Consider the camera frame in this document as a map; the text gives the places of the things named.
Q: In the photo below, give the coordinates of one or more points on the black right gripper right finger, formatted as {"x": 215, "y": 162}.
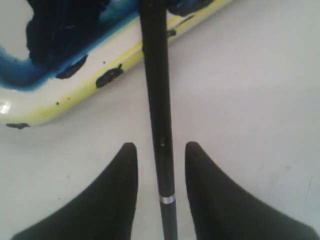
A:
{"x": 222, "y": 210}

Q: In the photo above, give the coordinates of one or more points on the white paint tray blue paint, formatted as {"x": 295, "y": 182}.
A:
{"x": 55, "y": 53}

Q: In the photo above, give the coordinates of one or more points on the black paintbrush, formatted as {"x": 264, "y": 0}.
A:
{"x": 158, "y": 100}

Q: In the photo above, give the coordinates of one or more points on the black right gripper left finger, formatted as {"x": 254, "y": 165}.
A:
{"x": 105, "y": 210}

